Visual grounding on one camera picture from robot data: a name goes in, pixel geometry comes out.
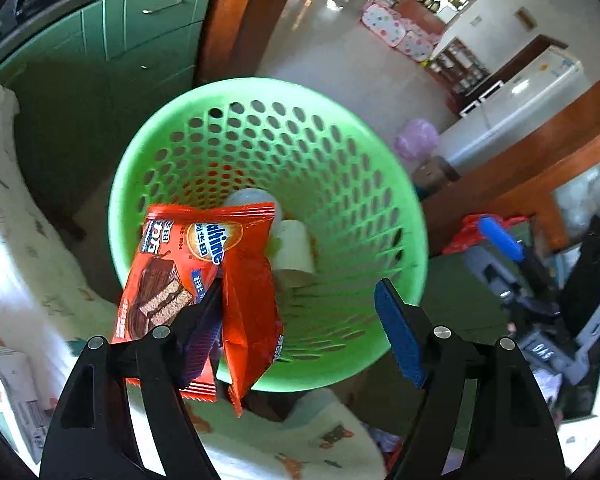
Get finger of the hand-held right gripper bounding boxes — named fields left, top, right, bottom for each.
left=480, top=216, right=561, bottom=306
left=560, top=217, right=600, bottom=341

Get white cup lid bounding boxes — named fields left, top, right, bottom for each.
left=223, top=187, right=284, bottom=221

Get paper cup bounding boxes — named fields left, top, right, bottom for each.
left=270, top=220, right=316, bottom=288

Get green plastic basket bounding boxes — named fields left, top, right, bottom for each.
left=108, top=77, right=429, bottom=393

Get pink polka-dot boxes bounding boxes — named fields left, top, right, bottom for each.
left=361, top=0, right=443, bottom=61

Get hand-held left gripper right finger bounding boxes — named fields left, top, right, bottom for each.
left=374, top=278, right=567, bottom=480

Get red snack packet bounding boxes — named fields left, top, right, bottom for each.
left=111, top=201, right=284, bottom=418

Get white green milk carton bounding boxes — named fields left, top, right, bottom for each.
left=0, top=340, right=56, bottom=461

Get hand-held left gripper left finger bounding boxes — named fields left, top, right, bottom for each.
left=39, top=277, right=226, bottom=480

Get red plastic bag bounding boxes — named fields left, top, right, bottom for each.
left=442, top=214, right=531, bottom=256

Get green kitchen cabinet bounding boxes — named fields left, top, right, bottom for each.
left=0, top=0, right=218, bottom=201

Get white chest freezer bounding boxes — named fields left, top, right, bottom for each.
left=437, top=45, right=593, bottom=171

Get cardboard box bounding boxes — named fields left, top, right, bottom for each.
left=412, top=156, right=461, bottom=191

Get pink plastic bag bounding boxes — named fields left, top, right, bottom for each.
left=395, top=118, right=440, bottom=162

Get printed white tablecloth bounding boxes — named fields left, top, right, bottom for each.
left=0, top=70, right=401, bottom=480

